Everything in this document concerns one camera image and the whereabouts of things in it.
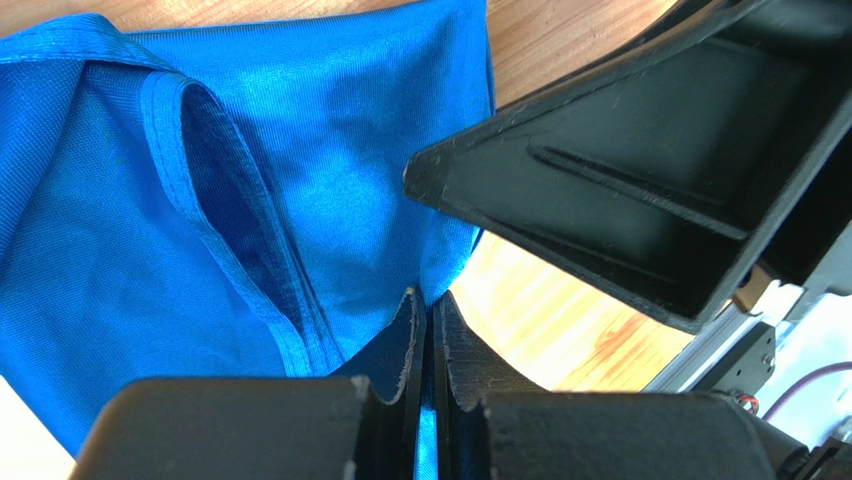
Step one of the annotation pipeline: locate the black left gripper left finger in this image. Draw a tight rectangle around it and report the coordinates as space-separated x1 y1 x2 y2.
72 288 427 479

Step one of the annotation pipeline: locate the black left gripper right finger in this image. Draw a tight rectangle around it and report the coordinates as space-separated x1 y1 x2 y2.
432 294 809 479

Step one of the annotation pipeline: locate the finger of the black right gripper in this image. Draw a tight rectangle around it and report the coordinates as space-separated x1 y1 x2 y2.
404 1 851 334

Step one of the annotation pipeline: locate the blue cloth napkin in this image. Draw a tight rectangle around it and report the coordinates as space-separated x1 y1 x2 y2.
1 1 495 455

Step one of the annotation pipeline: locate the aluminium frame rail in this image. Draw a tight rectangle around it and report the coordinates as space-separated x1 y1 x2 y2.
642 226 852 480

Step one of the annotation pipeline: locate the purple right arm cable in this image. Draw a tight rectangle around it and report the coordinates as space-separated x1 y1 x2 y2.
762 361 852 422

